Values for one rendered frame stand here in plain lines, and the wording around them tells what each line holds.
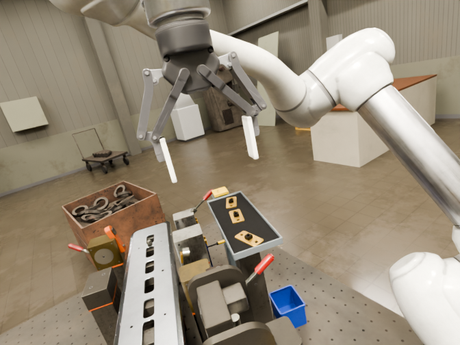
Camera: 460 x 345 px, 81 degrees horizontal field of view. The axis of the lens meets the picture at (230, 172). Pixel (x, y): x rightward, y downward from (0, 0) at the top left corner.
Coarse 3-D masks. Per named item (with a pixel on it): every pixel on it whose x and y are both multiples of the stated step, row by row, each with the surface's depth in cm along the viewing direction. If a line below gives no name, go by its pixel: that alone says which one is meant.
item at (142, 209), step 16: (96, 192) 315; (112, 192) 327; (128, 192) 297; (144, 192) 291; (64, 208) 285; (80, 208) 301; (96, 208) 299; (112, 208) 295; (128, 208) 252; (144, 208) 263; (160, 208) 274; (80, 224) 285; (96, 224) 235; (112, 224) 244; (128, 224) 254; (144, 224) 265; (80, 240) 275; (128, 240) 256
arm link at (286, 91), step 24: (72, 0) 41; (96, 0) 40; (120, 0) 41; (120, 24) 46; (144, 24) 48; (216, 48) 54; (240, 48) 55; (264, 72) 59; (288, 72) 63; (288, 96) 66
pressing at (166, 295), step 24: (144, 240) 118; (168, 240) 113; (144, 264) 101; (168, 264) 98; (144, 288) 89; (168, 288) 86; (120, 312) 81; (168, 312) 77; (120, 336) 73; (168, 336) 69
